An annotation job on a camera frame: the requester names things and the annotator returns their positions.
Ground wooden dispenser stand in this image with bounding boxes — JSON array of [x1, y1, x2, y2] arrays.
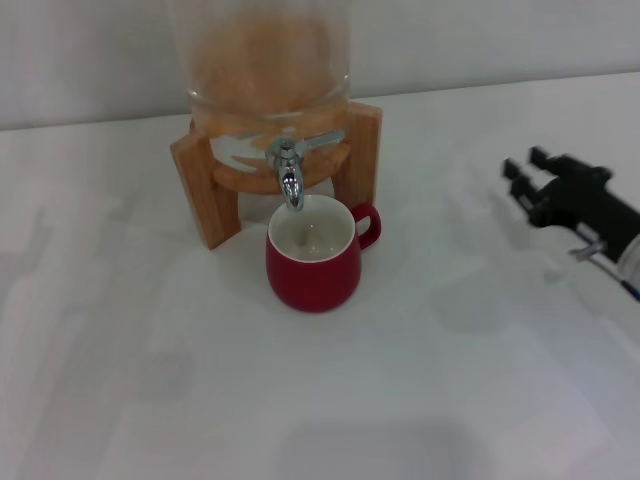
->
[[169, 102, 385, 250]]

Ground chrome faucet with lever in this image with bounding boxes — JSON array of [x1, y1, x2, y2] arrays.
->
[[264, 128, 347, 213]]

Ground red cup white inside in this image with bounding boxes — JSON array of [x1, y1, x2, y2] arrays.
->
[[264, 195, 383, 314]]

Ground thin black cable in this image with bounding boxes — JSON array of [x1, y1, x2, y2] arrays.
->
[[589, 255, 640, 304]]

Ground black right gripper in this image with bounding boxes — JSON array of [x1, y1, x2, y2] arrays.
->
[[501, 145, 640, 266]]

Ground clear glass dispenser jar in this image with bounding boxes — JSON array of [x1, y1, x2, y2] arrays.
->
[[167, 0, 354, 194]]

